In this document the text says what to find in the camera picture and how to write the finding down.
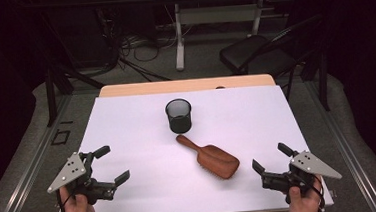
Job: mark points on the black metal stand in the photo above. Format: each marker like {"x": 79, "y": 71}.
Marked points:
{"x": 51, "y": 95}
{"x": 323, "y": 73}

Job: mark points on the white table mat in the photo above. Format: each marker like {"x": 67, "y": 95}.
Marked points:
{"x": 138, "y": 139}

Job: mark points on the wooden table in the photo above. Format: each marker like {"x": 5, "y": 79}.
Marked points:
{"x": 188, "y": 85}

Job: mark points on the person's right hand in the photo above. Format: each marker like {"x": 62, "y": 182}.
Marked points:
{"x": 303, "y": 206}

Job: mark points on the wooden hairbrush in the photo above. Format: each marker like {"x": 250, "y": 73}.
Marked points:
{"x": 216, "y": 160}

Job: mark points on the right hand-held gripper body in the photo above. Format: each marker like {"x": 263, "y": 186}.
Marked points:
{"x": 313, "y": 165}

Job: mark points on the metal floor rail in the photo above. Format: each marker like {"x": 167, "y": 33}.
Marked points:
{"x": 346, "y": 151}
{"x": 30, "y": 167}

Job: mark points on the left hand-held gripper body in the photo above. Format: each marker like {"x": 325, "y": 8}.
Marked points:
{"x": 69, "y": 171}

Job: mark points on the white-legged desk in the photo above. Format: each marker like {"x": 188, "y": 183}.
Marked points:
{"x": 216, "y": 14}

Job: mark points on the black mesh cup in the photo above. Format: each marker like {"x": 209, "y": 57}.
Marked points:
{"x": 179, "y": 121}

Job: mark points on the black folding chair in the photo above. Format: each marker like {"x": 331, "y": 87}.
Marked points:
{"x": 255, "y": 52}

